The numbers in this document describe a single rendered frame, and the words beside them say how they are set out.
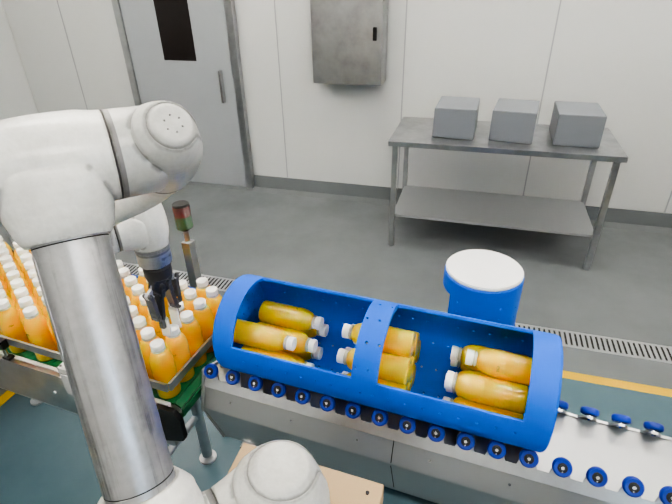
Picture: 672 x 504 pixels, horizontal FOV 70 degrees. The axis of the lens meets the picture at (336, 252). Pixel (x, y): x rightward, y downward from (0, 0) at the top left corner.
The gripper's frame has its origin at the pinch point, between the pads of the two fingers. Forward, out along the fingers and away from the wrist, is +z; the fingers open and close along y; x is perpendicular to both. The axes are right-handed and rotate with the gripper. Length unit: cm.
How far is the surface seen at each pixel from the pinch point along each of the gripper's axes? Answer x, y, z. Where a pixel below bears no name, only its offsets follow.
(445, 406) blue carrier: -81, -5, 1
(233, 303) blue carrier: -21.3, 2.3, -10.2
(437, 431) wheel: -80, -1, 14
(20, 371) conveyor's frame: 56, -13, 25
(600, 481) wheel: -117, -2, 15
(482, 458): -91, -2, 19
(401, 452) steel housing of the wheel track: -71, -3, 23
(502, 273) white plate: -90, 70, 8
